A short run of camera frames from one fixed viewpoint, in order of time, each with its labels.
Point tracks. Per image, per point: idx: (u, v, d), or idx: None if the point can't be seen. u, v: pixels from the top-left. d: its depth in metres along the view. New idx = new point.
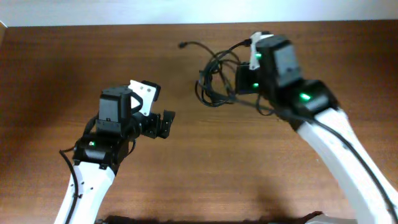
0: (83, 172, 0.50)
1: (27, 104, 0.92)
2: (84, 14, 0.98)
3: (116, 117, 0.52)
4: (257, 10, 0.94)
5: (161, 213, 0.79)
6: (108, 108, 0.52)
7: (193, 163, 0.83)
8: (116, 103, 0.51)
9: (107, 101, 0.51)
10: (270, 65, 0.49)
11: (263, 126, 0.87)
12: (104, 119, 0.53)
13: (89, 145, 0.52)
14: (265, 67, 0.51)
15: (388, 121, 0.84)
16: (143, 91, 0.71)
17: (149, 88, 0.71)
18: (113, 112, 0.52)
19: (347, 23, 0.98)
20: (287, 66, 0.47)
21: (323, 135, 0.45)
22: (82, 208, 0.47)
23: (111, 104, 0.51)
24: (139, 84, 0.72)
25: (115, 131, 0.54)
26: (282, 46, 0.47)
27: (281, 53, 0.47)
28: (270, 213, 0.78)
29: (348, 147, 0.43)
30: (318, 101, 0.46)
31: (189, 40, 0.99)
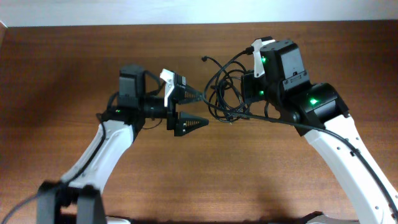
0: (109, 124, 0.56)
1: (27, 103, 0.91)
2: (84, 13, 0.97)
3: (133, 91, 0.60)
4: (257, 10, 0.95)
5: (161, 213, 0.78)
6: (127, 84, 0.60)
7: (193, 164, 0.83)
8: (134, 80, 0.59)
9: (127, 78, 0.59)
10: (277, 68, 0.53)
11: (264, 127, 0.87)
12: (123, 94, 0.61)
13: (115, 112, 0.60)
14: (272, 70, 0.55)
15: (389, 120, 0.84)
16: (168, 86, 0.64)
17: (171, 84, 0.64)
18: (132, 88, 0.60)
19: (346, 25, 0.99)
20: (294, 70, 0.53)
21: (331, 141, 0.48)
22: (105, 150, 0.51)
23: (130, 81, 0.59)
24: (168, 76, 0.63)
25: (134, 105, 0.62)
26: (288, 50, 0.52)
27: (287, 57, 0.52)
28: (271, 213, 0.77)
29: (355, 154, 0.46)
30: (325, 103, 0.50)
31: (189, 40, 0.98)
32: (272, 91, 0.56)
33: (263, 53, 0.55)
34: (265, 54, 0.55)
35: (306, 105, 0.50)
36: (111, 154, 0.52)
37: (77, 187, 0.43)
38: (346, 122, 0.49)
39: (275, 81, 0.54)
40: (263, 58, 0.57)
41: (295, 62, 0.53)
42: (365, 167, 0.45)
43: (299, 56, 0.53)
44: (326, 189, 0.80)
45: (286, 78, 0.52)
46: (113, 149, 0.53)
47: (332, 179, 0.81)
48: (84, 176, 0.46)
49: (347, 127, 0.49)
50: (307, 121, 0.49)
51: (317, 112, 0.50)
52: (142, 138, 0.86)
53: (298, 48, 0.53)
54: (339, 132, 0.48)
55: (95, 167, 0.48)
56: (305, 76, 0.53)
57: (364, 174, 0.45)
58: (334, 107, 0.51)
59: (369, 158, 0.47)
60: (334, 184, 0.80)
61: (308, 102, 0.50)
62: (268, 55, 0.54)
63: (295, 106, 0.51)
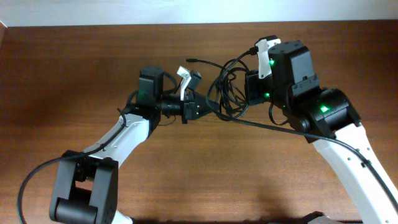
0: (130, 116, 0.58)
1: (28, 103, 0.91)
2: (84, 12, 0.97)
3: (152, 93, 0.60)
4: (257, 10, 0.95)
5: (161, 213, 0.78)
6: (145, 86, 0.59)
7: (193, 163, 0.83)
8: (152, 83, 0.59)
9: (145, 80, 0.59)
10: (285, 72, 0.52)
11: (264, 126, 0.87)
12: (141, 94, 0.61)
13: (134, 109, 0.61)
14: (280, 72, 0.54)
15: (389, 120, 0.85)
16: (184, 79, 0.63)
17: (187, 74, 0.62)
18: (150, 89, 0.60)
19: (346, 25, 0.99)
20: (304, 75, 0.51)
21: (342, 152, 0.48)
22: (123, 136, 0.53)
23: (148, 83, 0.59)
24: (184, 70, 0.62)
25: (151, 104, 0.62)
26: (298, 54, 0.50)
27: (296, 61, 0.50)
28: (271, 213, 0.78)
29: (366, 165, 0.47)
30: (337, 112, 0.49)
31: (189, 40, 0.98)
32: (278, 95, 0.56)
33: (272, 56, 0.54)
34: (273, 56, 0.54)
35: (316, 112, 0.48)
36: (129, 139, 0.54)
37: (96, 158, 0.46)
38: (357, 132, 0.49)
39: (283, 84, 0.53)
40: (272, 60, 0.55)
41: (305, 66, 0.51)
42: (375, 178, 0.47)
43: (310, 60, 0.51)
44: (326, 189, 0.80)
45: (295, 83, 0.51)
46: (132, 134, 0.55)
47: (332, 179, 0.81)
48: (104, 151, 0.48)
49: (357, 137, 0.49)
50: (318, 130, 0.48)
51: (328, 119, 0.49)
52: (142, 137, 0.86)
53: (309, 51, 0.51)
54: (349, 142, 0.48)
55: (115, 146, 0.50)
56: (314, 81, 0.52)
57: (372, 184, 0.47)
58: (344, 114, 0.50)
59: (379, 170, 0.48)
60: (333, 184, 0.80)
61: (317, 109, 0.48)
62: (277, 58, 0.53)
63: (305, 112, 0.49)
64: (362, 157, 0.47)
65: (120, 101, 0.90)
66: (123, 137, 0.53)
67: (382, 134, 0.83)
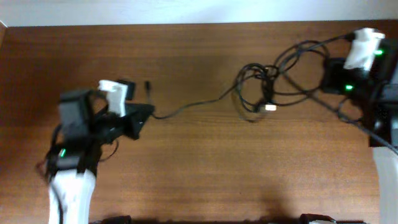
0: (61, 185, 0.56)
1: (28, 104, 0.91)
2: (83, 13, 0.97)
3: (78, 117, 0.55)
4: (259, 10, 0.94)
5: (162, 213, 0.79)
6: (69, 110, 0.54)
7: (193, 164, 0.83)
8: (78, 105, 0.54)
9: (67, 104, 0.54)
10: (388, 73, 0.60)
11: (265, 126, 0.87)
12: (67, 125, 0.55)
13: (60, 154, 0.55)
14: (382, 65, 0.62)
15: None
16: (117, 92, 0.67)
17: (119, 86, 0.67)
18: (75, 114, 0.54)
19: (346, 24, 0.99)
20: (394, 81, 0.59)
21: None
22: (74, 201, 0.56)
23: (70, 105, 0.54)
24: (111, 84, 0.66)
25: (83, 135, 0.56)
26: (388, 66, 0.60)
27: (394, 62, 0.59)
28: (270, 213, 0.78)
29: None
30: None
31: (189, 40, 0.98)
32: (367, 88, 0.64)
33: (382, 45, 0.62)
34: (384, 45, 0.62)
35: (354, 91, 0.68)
36: (70, 190, 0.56)
37: None
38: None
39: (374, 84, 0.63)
40: (377, 50, 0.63)
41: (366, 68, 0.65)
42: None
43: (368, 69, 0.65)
44: (326, 189, 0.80)
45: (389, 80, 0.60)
46: (81, 190, 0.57)
47: (332, 179, 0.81)
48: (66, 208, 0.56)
49: None
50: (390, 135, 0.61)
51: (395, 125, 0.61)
52: (142, 137, 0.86)
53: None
54: None
55: (69, 204, 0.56)
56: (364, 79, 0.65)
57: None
58: None
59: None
60: (334, 184, 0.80)
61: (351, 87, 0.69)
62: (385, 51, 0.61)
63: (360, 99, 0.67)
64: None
65: None
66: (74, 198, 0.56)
67: None
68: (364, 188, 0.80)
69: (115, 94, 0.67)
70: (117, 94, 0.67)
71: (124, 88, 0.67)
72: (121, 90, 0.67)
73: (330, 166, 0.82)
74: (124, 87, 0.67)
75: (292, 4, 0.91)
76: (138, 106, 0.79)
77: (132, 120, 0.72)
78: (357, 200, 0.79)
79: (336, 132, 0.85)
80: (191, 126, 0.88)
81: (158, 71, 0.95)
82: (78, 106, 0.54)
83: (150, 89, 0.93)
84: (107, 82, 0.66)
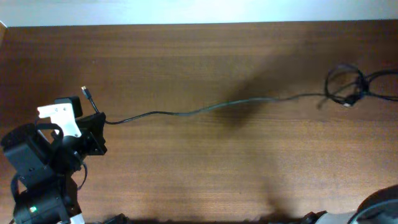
0: None
1: (29, 104, 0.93)
2: (83, 13, 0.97)
3: (38, 162, 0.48)
4: (257, 10, 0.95)
5: (162, 213, 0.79)
6: (22, 159, 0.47)
7: (193, 163, 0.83)
8: (28, 147, 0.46)
9: (16, 152, 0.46)
10: None
11: (264, 126, 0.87)
12: (26, 173, 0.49)
13: (31, 210, 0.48)
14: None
15: (388, 121, 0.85)
16: (64, 112, 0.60)
17: (63, 106, 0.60)
18: (32, 159, 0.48)
19: (346, 24, 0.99)
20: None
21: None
22: None
23: (20, 153, 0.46)
24: (51, 106, 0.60)
25: (50, 177, 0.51)
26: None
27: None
28: (270, 213, 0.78)
29: None
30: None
31: (189, 40, 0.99)
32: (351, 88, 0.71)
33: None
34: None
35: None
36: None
37: None
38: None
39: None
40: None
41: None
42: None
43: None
44: (326, 189, 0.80)
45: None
46: None
47: (332, 179, 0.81)
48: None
49: None
50: None
51: None
52: (142, 137, 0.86)
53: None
54: None
55: None
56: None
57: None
58: None
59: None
60: (333, 184, 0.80)
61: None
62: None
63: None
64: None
65: (120, 102, 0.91)
66: None
67: (380, 135, 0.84)
68: (365, 188, 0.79)
69: (62, 114, 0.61)
70: (64, 114, 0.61)
71: (68, 106, 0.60)
72: (66, 109, 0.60)
73: (329, 166, 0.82)
74: (68, 104, 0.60)
75: (291, 2, 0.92)
76: (91, 117, 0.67)
77: (92, 135, 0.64)
78: (357, 200, 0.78)
79: (335, 132, 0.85)
80: (191, 125, 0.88)
81: (158, 71, 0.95)
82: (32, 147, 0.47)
83: (149, 89, 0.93)
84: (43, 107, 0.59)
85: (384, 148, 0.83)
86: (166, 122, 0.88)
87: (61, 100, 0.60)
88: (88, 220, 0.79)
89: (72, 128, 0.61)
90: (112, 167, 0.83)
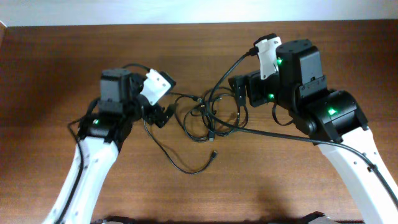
0: (87, 146, 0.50)
1: (27, 104, 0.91)
2: (83, 12, 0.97)
3: (117, 96, 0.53)
4: (259, 10, 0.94)
5: (161, 213, 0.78)
6: (109, 88, 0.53)
7: (193, 164, 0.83)
8: (119, 83, 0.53)
9: (109, 81, 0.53)
10: (295, 73, 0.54)
11: (264, 126, 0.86)
12: (105, 100, 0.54)
13: (93, 123, 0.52)
14: (287, 74, 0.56)
15: (389, 120, 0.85)
16: (161, 86, 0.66)
17: (165, 83, 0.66)
18: (114, 92, 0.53)
19: (346, 25, 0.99)
20: (312, 76, 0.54)
21: (349, 157, 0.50)
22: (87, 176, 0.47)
23: (112, 84, 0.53)
24: (157, 74, 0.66)
25: (117, 112, 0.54)
26: (308, 53, 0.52)
27: (306, 61, 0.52)
28: (271, 213, 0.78)
29: (372, 171, 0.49)
30: (349, 147, 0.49)
31: (189, 40, 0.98)
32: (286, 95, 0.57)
33: (280, 55, 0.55)
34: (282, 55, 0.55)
35: (324, 114, 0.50)
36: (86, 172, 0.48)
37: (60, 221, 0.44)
38: (365, 135, 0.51)
39: (290, 86, 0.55)
40: (279, 59, 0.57)
41: (313, 68, 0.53)
42: (381, 183, 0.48)
43: (318, 60, 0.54)
44: (326, 189, 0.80)
45: (303, 83, 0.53)
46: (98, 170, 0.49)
47: (332, 179, 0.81)
48: (68, 214, 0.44)
49: (369, 181, 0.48)
50: (324, 131, 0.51)
51: (335, 122, 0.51)
52: (142, 138, 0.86)
53: (318, 51, 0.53)
54: (366, 180, 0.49)
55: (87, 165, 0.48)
56: (323, 81, 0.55)
57: (385, 200, 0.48)
58: (352, 118, 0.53)
59: (391, 184, 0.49)
60: (333, 184, 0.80)
61: (326, 112, 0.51)
62: (285, 57, 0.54)
63: (313, 114, 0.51)
64: (368, 161, 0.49)
65: None
66: (82, 185, 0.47)
67: (382, 134, 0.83)
68: None
69: (158, 86, 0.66)
70: (160, 88, 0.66)
71: (168, 85, 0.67)
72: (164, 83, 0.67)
73: (329, 166, 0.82)
74: (170, 83, 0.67)
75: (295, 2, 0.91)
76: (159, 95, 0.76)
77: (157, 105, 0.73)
78: None
79: None
80: (199, 127, 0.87)
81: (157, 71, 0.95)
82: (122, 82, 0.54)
83: None
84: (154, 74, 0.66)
85: (385, 148, 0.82)
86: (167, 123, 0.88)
87: (167, 78, 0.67)
88: None
89: (153, 96, 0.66)
90: (112, 167, 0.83)
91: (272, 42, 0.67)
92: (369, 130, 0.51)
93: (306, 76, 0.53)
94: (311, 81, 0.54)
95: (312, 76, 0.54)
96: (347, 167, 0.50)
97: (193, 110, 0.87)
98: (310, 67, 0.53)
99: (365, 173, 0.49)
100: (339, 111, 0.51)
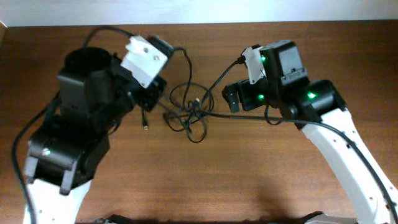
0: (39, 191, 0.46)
1: (30, 106, 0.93)
2: (83, 13, 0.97)
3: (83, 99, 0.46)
4: (258, 10, 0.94)
5: (162, 213, 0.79)
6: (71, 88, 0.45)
7: (193, 163, 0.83)
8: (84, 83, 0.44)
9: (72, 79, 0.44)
10: (275, 66, 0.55)
11: (263, 126, 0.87)
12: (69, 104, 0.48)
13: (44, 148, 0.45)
14: (268, 68, 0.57)
15: (387, 121, 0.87)
16: (153, 61, 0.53)
17: (158, 54, 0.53)
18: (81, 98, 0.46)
19: (346, 25, 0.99)
20: (292, 66, 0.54)
21: (328, 135, 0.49)
22: None
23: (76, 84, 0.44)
24: (143, 43, 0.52)
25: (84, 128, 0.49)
26: (284, 48, 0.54)
27: (284, 55, 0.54)
28: (271, 213, 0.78)
29: (351, 147, 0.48)
30: (328, 126, 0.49)
31: (189, 40, 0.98)
32: (272, 89, 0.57)
33: (263, 52, 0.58)
34: (264, 53, 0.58)
35: (304, 99, 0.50)
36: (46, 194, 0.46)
37: None
38: (343, 116, 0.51)
39: (272, 79, 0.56)
40: (263, 56, 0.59)
41: (292, 61, 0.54)
42: (360, 160, 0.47)
43: (297, 53, 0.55)
44: (326, 189, 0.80)
45: (284, 74, 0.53)
46: None
47: (331, 178, 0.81)
48: None
49: (349, 158, 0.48)
50: (306, 115, 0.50)
51: (315, 106, 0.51)
52: (142, 137, 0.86)
53: (297, 46, 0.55)
54: (346, 158, 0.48)
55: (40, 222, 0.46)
56: (303, 73, 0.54)
57: (366, 177, 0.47)
58: (332, 102, 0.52)
59: (372, 162, 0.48)
60: (333, 184, 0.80)
61: (306, 96, 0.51)
62: (268, 55, 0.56)
63: (295, 101, 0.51)
64: (346, 138, 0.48)
65: None
66: None
67: (380, 135, 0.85)
68: None
69: (147, 60, 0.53)
70: (152, 63, 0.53)
71: (163, 58, 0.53)
72: (158, 59, 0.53)
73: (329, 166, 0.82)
74: (165, 56, 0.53)
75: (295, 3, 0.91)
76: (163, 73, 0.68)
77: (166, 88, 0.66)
78: None
79: None
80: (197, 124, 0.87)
81: None
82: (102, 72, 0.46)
83: None
84: (139, 40, 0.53)
85: (383, 148, 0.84)
86: None
87: (159, 50, 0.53)
88: (87, 220, 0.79)
89: (144, 73, 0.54)
90: None
91: (259, 48, 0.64)
92: (347, 113, 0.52)
93: (286, 68, 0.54)
94: (291, 72, 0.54)
95: (293, 66, 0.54)
96: (328, 145, 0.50)
97: None
98: (288, 60, 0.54)
99: (345, 150, 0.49)
100: (318, 94, 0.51)
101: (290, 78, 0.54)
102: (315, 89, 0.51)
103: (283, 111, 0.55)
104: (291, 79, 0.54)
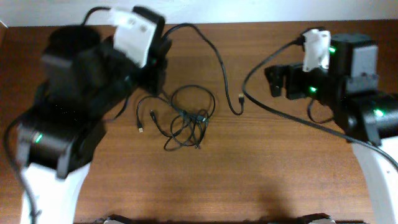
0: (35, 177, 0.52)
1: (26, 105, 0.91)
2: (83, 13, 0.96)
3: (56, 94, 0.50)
4: (259, 10, 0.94)
5: (162, 213, 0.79)
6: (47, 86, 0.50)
7: (193, 163, 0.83)
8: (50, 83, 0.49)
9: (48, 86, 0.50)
10: (344, 66, 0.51)
11: (263, 126, 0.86)
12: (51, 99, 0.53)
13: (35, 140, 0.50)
14: (335, 63, 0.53)
15: None
16: (143, 33, 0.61)
17: (145, 25, 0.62)
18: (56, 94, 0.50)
19: (348, 23, 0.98)
20: (363, 71, 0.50)
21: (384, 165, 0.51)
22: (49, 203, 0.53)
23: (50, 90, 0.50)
24: (129, 18, 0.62)
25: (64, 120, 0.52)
26: (364, 46, 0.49)
27: (360, 53, 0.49)
28: (270, 213, 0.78)
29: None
30: (385, 154, 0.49)
31: (189, 40, 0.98)
32: (329, 91, 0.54)
33: (334, 42, 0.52)
34: (336, 43, 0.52)
35: (368, 112, 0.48)
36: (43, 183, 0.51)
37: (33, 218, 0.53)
38: None
39: (336, 80, 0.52)
40: (332, 48, 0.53)
41: (367, 62, 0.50)
42: None
43: (373, 56, 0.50)
44: (326, 189, 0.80)
45: (352, 76, 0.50)
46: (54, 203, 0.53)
47: (331, 178, 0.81)
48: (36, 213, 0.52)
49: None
50: (364, 129, 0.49)
51: (379, 121, 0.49)
52: (142, 137, 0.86)
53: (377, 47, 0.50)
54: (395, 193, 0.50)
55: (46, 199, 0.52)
56: (374, 81, 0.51)
57: None
58: None
59: None
60: (333, 184, 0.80)
61: (370, 110, 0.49)
62: (340, 47, 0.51)
63: (354, 111, 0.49)
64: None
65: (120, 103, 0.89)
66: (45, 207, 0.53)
67: None
68: (364, 188, 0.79)
69: (140, 36, 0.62)
70: (143, 36, 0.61)
71: (152, 28, 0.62)
72: (147, 29, 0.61)
73: (329, 166, 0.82)
74: (153, 25, 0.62)
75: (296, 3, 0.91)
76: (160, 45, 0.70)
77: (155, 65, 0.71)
78: (357, 200, 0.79)
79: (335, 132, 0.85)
80: (196, 126, 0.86)
81: None
82: (91, 52, 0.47)
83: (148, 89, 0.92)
84: (123, 15, 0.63)
85: None
86: (163, 131, 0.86)
87: (144, 18, 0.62)
88: (87, 220, 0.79)
89: (140, 52, 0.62)
90: (112, 167, 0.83)
91: (323, 31, 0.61)
92: None
93: (357, 70, 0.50)
94: (362, 79, 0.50)
95: (372, 74, 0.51)
96: (380, 174, 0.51)
97: (189, 116, 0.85)
98: (364, 63, 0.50)
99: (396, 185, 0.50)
100: (385, 111, 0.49)
101: (352, 88, 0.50)
102: (381, 105, 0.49)
103: (336, 117, 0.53)
104: (355, 89, 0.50)
